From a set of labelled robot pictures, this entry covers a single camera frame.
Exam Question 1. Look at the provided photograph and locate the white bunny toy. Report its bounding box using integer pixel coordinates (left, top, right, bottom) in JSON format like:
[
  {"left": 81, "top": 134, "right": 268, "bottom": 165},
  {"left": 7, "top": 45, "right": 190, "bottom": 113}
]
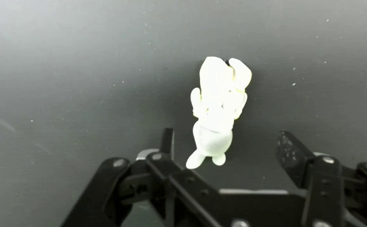
[{"left": 185, "top": 55, "right": 254, "bottom": 171}]

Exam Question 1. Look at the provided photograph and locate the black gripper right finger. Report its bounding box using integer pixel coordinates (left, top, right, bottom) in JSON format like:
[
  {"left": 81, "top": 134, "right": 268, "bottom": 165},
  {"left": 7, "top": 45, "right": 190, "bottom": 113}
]
[{"left": 275, "top": 129, "right": 367, "bottom": 227}]

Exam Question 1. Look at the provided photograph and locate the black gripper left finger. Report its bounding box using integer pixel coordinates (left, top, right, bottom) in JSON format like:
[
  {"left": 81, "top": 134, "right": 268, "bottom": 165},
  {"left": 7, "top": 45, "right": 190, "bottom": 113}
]
[{"left": 61, "top": 127, "right": 183, "bottom": 227}]

